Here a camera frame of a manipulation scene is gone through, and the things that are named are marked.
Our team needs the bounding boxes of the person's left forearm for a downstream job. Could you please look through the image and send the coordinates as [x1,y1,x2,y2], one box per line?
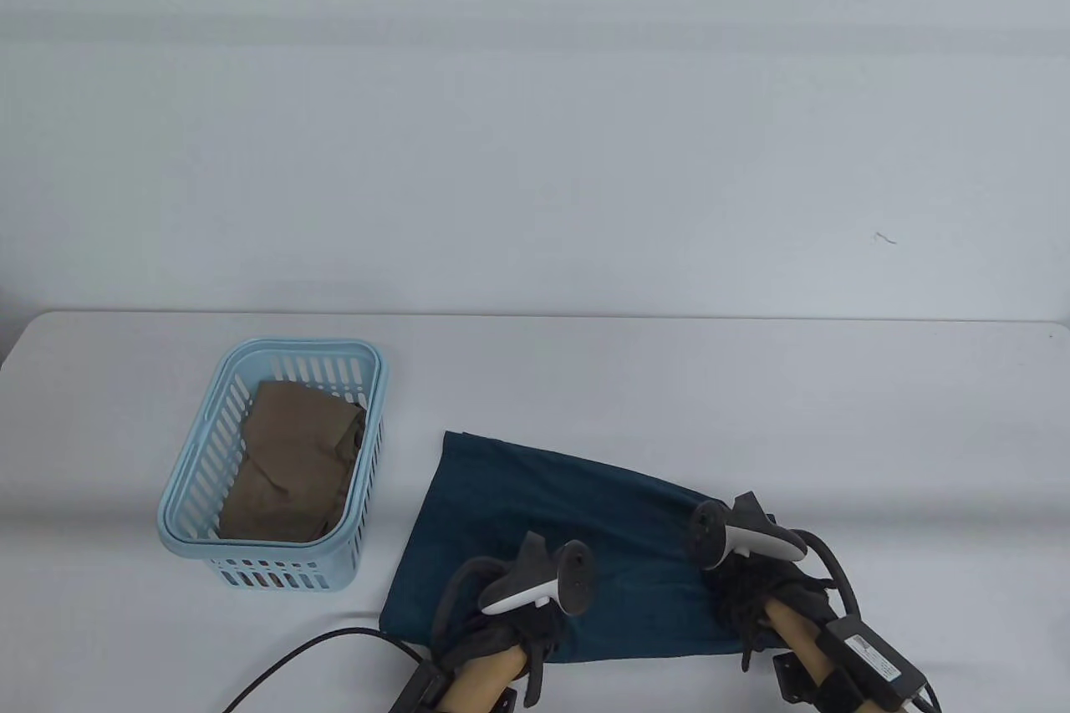
[441,649,529,713]

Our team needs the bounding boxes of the person's left hand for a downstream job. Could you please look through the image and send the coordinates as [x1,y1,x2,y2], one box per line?
[429,557,571,707]

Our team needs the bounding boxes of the black cable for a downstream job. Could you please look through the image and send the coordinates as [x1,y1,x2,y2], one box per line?
[221,628,429,713]

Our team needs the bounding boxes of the person's right forearm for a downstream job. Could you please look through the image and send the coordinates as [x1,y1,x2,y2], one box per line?
[764,599,838,682]

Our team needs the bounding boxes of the person's right hand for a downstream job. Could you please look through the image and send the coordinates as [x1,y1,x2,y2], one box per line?
[710,549,838,674]

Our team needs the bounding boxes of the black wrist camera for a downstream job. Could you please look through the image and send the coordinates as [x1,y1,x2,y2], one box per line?
[388,657,446,713]
[814,615,930,707]

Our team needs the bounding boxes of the brown folded cloth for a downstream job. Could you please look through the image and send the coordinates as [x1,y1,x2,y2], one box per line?
[218,379,369,543]

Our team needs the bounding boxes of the black right wrist strap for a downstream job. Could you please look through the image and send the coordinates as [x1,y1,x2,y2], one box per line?
[772,649,880,713]

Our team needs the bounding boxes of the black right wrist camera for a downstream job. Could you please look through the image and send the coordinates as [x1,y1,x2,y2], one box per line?
[814,615,930,707]

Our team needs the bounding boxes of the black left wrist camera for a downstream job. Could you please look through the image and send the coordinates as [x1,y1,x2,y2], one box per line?
[388,657,446,713]

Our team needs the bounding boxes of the grey white left controller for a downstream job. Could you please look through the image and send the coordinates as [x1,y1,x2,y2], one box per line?
[478,531,597,621]

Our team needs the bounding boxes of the teal shorts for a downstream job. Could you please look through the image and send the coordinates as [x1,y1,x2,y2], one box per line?
[378,430,784,665]

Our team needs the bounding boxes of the light blue plastic basket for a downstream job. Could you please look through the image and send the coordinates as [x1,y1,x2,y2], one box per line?
[156,337,391,593]

